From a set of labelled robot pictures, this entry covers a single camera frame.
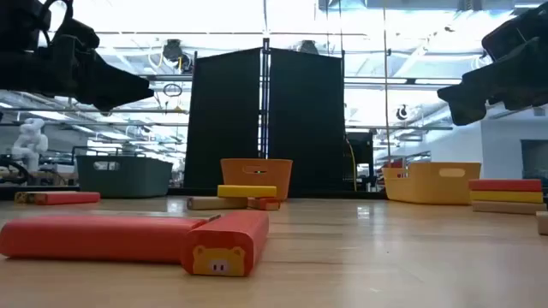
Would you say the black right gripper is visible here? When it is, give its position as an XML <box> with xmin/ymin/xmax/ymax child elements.
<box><xmin>437</xmin><ymin>37</ymin><xmax>548</xmax><ymax>127</ymax></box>

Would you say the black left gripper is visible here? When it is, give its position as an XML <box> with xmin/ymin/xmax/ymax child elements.
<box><xmin>0</xmin><ymin>44</ymin><xmax>155</xmax><ymax>114</ymax></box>

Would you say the red wooden block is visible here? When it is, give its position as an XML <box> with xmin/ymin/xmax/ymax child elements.
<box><xmin>247</xmin><ymin>197</ymin><xmax>282</xmax><ymax>211</ymax></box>
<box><xmin>0</xmin><ymin>215</ymin><xmax>209</xmax><ymax>264</ymax></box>
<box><xmin>468</xmin><ymin>178</ymin><xmax>544</xmax><ymax>193</ymax></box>
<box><xmin>33</xmin><ymin>191</ymin><xmax>102</xmax><ymax>206</ymax></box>

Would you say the yellow plastic bin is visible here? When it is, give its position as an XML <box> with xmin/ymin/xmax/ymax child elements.
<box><xmin>381</xmin><ymin>161</ymin><xmax>482</xmax><ymax>205</ymax></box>

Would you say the red block with lion face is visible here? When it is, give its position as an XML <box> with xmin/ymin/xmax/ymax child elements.
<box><xmin>181</xmin><ymin>209</ymin><xmax>271</xmax><ymax>278</ymax></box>

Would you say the thin metal pole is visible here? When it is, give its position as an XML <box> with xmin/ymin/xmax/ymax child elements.
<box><xmin>382</xmin><ymin>0</ymin><xmax>390</xmax><ymax>163</ymax></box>

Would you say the teal plastic bin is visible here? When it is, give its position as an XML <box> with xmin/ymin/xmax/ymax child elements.
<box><xmin>75</xmin><ymin>154</ymin><xmax>174</xmax><ymax>199</ymax></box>

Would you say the white humanoid robot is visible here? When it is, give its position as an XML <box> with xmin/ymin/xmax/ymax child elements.
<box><xmin>10</xmin><ymin>117</ymin><xmax>50</xmax><ymax>172</ymax></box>

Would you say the cluttered workbench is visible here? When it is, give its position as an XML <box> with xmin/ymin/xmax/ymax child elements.
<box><xmin>0</xmin><ymin>153</ymin><xmax>79</xmax><ymax>187</ymax></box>

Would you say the black folding partition screen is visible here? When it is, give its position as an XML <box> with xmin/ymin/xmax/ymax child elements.
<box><xmin>183</xmin><ymin>37</ymin><xmax>346</xmax><ymax>193</ymax></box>

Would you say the black equipment rack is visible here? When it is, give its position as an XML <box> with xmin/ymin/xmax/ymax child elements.
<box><xmin>344</xmin><ymin>131</ymin><xmax>375</xmax><ymax>192</ymax></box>

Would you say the orange plastic bin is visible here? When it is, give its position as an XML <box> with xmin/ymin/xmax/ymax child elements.
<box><xmin>220</xmin><ymin>157</ymin><xmax>294</xmax><ymax>201</ymax></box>

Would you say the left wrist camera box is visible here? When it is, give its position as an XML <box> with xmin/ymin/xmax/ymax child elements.
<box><xmin>50</xmin><ymin>19</ymin><xmax>101</xmax><ymax>55</ymax></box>

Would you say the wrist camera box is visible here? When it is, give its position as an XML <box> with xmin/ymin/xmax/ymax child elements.
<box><xmin>50</xmin><ymin>19</ymin><xmax>101</xmax><ymax>55</ymax></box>
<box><xmin>481</xmin><ymin>3</ymin><xmax>548</xmax><ymax>62</ymax></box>

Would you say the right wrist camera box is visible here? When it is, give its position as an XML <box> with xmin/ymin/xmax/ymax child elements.
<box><xmin>481</xmin><ymin>3</ymin><xmax>548</xmax><ymax>62</ymax></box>

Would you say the yellow extension cable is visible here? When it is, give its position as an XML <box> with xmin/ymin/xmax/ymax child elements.
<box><xmin>345</xmin><ymin>136</ymin><xmax>359</xmax><ymax>193</ymax></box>

